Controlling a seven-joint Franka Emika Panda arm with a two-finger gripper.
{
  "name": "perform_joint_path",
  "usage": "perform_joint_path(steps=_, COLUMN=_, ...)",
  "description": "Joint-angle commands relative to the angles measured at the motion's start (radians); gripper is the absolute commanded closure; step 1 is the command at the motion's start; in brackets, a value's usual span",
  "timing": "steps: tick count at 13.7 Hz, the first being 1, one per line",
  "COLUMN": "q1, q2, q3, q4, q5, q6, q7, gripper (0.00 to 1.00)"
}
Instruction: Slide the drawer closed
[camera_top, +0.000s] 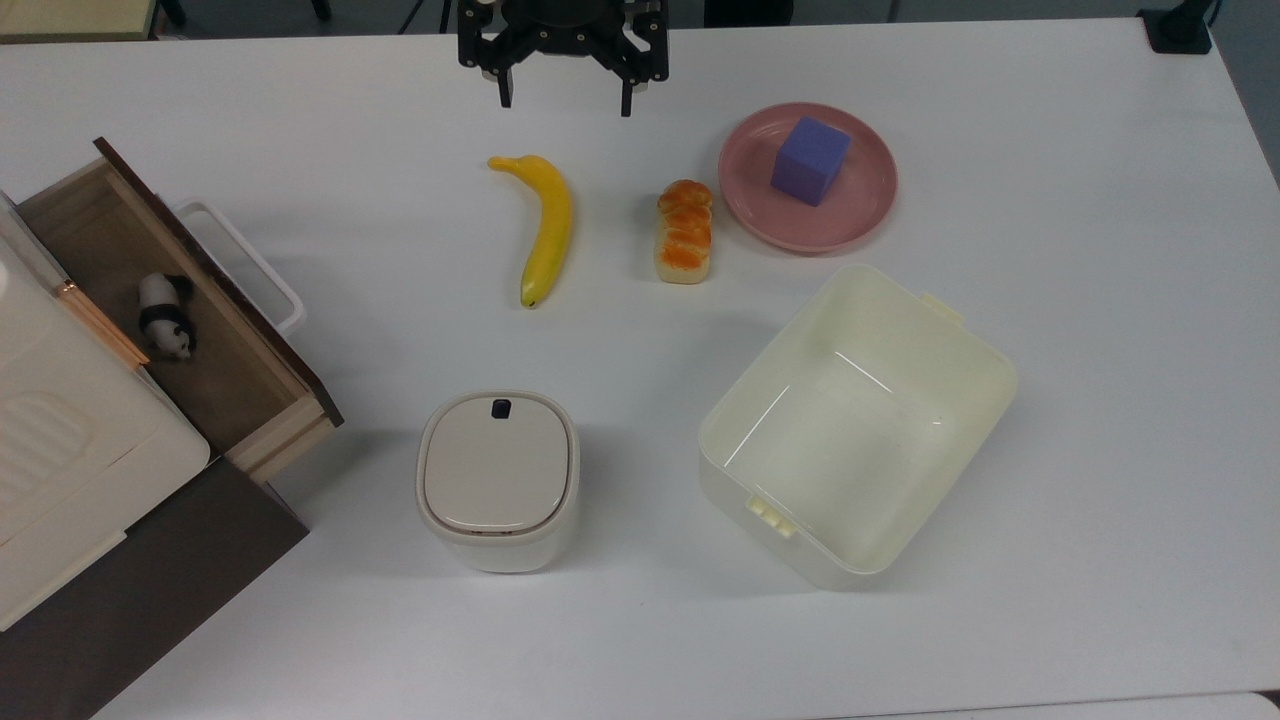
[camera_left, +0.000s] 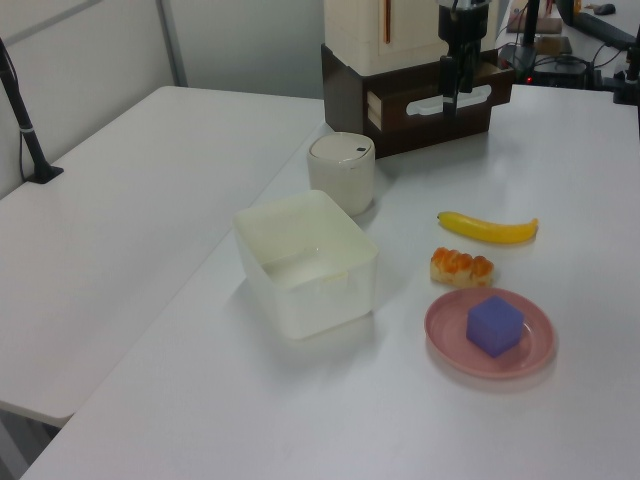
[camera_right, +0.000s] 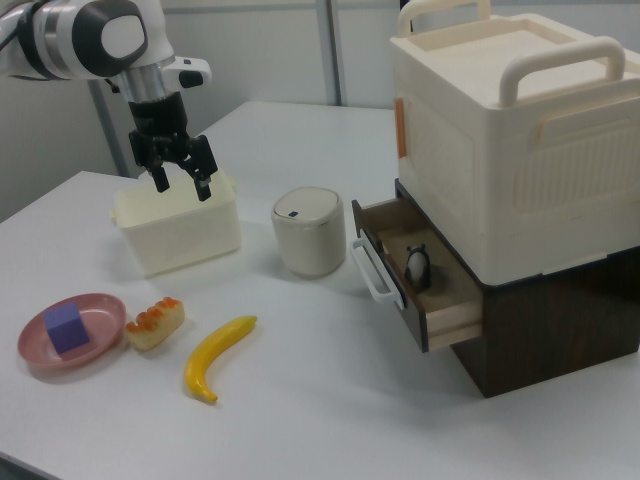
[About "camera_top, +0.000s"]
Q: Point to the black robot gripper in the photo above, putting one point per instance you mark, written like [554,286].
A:
[560,35]

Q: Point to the white drawer cabinet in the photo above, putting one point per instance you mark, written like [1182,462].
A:
[60,450]

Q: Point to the yellow banana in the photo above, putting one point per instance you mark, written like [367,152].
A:
[551,230]

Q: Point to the orange glazed bread loaf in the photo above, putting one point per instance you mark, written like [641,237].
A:
[684,235]

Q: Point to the purple foam cube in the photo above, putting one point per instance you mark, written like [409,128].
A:
[810,160]

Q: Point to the pink plate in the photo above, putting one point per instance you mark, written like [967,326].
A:
[855,215]

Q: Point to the small beige lidded trash can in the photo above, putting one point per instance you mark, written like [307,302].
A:
[497,470]

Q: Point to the cream plastic open bin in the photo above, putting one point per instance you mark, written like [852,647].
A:
[850,440]

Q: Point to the small panda toy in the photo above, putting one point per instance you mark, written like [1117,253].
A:
[165,318]

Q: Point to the yellowish wooden desk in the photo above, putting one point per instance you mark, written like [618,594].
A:
[70,18]

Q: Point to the black table clamp stand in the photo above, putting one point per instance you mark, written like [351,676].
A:
[1175,30]

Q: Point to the dark brown cabinet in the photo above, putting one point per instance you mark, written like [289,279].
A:
[150,590]

